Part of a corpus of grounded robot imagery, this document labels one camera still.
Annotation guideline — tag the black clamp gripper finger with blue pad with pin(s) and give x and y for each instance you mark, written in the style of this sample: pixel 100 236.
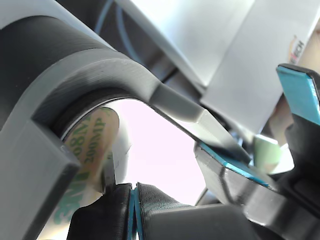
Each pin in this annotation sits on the black clamp gripper finger with blue pad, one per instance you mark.
pixel 300 92

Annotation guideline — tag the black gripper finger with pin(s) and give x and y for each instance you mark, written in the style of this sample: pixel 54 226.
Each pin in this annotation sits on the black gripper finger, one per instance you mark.
pixel 150 200
pixel 105 217

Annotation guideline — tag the black clamp gripper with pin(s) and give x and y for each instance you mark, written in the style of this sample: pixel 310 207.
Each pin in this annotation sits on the black clamp gripper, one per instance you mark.
pixel 307 180

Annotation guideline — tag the tan 3M protective liner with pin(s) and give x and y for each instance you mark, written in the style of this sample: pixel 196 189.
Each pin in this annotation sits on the tan 3M protective liner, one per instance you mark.
pixel 95 140

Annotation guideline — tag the pale green block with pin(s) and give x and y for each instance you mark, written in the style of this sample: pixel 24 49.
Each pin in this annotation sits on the pale green block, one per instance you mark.
pixel 266 152

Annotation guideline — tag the white Feetech cardboard box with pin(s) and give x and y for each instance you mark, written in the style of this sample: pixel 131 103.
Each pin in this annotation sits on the white Feetech cardboard box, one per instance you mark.
pixel 245 62

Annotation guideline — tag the white bezel screen panel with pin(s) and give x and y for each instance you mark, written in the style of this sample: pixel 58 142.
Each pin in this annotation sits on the white bezel screen panel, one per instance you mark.
pixel 72 113

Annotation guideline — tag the grey fixture with dark legs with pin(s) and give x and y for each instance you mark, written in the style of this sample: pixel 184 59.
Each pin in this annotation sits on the grey fixture with dark legs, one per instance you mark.
pixel 100 72

